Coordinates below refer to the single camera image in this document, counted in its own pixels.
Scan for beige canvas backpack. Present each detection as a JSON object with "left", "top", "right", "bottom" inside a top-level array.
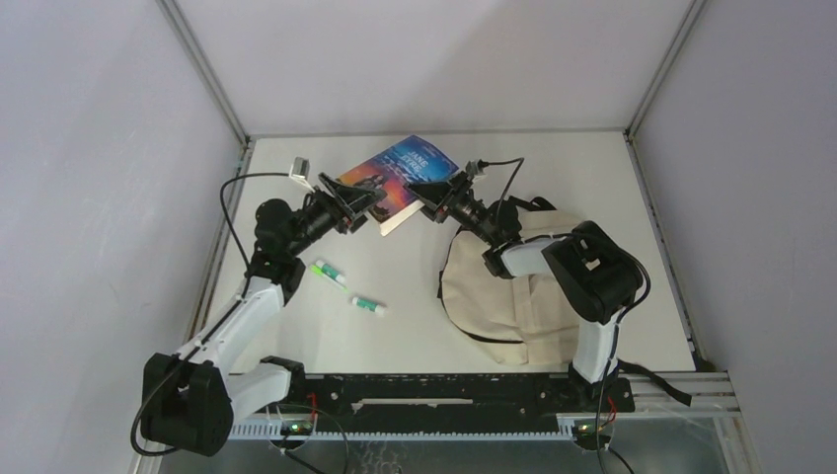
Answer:
[{"left": 436, "top": 195, "right": 695, "bottom": 408}]

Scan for green pen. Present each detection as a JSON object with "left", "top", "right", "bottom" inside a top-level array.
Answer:
[{"left": 309, "top": 264, "right": 348, "bottom": 292}]

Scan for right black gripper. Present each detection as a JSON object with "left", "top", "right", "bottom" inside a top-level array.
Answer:
[{"left": 403, "top": 170, "right": 496, "bottom": 246}]

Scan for white slotted cable duct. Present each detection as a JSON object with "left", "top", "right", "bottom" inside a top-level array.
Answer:
[{"left": 228, "top": 419, "right": 580, "bottom": 441}]

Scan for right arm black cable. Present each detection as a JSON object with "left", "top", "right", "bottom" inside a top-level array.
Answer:
[{"left": 477, "top": 156, "right": 652, "bottom": 474}]

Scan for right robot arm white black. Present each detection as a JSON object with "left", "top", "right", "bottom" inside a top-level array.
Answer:
[{"left": 405, "top": 161, "right": 651, "bottom": 411}]

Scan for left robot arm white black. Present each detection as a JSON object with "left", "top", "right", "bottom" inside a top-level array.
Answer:
[{"left": 129, "top": 174, "right": 387, "bottom": 457}]

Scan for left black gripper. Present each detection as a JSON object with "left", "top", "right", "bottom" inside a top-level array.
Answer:
[{"left": 286, "top": 174, "right": 387, "bottom": 258}]

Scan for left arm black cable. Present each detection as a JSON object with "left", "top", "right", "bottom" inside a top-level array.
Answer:
[{"left": 129, "top": 172, "right": 347, "bottom": 474}]

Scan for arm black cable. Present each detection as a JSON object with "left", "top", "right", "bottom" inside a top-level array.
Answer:
[
  {"left": 129, "top": 172, "right": 347, "bottom": 474},
  {"left": 477, "top": 156, "right": 652, "bottom": 474}
]

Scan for green white glue stick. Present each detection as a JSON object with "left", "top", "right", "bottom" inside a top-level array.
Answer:
[{"left": 350, "top": 296, "right": 387, "bottom": 315}]

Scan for black mounting base rail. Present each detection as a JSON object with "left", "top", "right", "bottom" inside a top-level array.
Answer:
[{"left": 275, "top": 372, "right": 636, "bottom": 433}]

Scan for Jane Eyre paperback book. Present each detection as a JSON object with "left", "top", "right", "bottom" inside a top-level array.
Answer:
[{"left": 338, "top": 135, "right": 459, "bottom": 236}]

